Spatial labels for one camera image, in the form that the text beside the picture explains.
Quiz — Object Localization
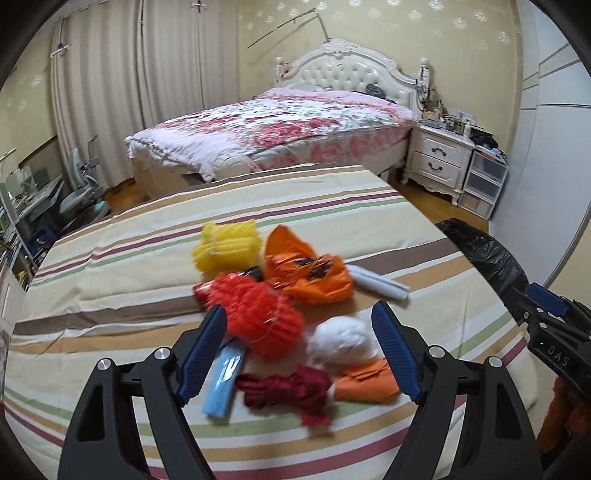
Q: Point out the cream tufted bed frame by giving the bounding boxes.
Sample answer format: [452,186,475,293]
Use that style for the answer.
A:
[129,39,435,199]

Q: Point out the white tissue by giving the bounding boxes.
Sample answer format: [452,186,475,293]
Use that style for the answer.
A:
[307,316,384,370]

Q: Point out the plastic drawer unit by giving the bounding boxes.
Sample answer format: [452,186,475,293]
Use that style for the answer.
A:
[459,150,509,220]

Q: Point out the floral pink duvet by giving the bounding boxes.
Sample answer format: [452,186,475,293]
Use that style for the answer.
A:
[126,87,419,182]

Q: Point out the cream curtains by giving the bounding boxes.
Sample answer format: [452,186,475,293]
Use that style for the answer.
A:
[50,0,241,195]

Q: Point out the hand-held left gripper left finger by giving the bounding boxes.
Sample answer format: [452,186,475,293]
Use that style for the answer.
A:
[58,305,229,480]

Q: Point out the yellow mesh sponge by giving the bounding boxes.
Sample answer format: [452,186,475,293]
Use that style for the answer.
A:
[191,220,262,277]

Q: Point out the white nightstand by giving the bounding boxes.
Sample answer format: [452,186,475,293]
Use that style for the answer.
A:
[403,122,476,206]

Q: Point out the dark red cloth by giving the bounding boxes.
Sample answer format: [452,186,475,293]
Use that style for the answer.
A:
[235,364,334,428]

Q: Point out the grey office chair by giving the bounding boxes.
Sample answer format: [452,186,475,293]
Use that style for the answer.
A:
[59,136,112,222]

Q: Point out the orange plastic bag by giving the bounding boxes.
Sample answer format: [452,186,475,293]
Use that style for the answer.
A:
[263,225,355,305]

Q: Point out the brown bottle with red label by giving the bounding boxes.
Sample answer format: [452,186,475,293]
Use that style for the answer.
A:
[193,267,265,308]

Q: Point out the white wardrobe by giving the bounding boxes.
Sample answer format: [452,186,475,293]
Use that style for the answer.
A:
[489,0,591,287]

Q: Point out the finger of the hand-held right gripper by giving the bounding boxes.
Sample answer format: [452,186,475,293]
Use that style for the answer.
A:
[526,282,591,329]
[508,287,557,328]

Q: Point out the black trash bag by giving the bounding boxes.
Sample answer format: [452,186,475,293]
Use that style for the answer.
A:
[436,218,529,301]

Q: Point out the white and teal box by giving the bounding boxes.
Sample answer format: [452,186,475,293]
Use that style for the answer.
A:
[346,264,411,305]

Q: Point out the light blue box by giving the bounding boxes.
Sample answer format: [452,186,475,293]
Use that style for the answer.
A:
[202,344,247,418]

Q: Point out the clutter of small bottles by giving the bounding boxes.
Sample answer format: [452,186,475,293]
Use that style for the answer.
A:
[418,88,504,153]

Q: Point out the thin wall rod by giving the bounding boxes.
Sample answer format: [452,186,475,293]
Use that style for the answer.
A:
[245,7,331,51]

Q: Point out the striped bed sheet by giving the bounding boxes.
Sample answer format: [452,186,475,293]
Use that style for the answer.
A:
[2,164,539,480]

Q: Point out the red mesh sponge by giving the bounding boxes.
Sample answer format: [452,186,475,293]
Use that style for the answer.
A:
[203,272,305,361]

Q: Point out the grey desk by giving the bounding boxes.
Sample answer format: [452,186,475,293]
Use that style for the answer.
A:
[0,166,65,259]

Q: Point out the orange paper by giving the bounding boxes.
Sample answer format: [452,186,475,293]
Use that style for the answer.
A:
[333,357,402,403]

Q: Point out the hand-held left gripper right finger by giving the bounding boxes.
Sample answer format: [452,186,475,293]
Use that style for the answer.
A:
[370,301,539,480]

